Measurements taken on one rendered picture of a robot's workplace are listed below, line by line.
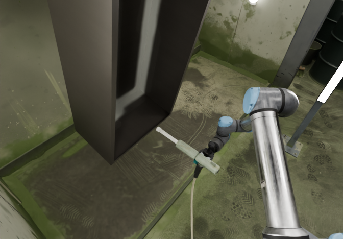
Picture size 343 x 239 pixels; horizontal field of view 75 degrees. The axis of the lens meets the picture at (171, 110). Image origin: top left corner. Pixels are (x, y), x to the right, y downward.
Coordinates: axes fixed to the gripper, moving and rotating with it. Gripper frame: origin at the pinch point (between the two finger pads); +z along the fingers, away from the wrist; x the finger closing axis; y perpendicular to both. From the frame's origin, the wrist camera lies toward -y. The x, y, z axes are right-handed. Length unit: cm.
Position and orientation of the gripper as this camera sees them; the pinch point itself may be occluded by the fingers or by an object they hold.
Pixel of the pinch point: (199, 162)
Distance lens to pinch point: 143.8
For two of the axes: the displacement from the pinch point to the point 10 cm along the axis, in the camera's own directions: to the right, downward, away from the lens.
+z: -6.1, 4.5, -6.6
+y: -1.6, 7.4, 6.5
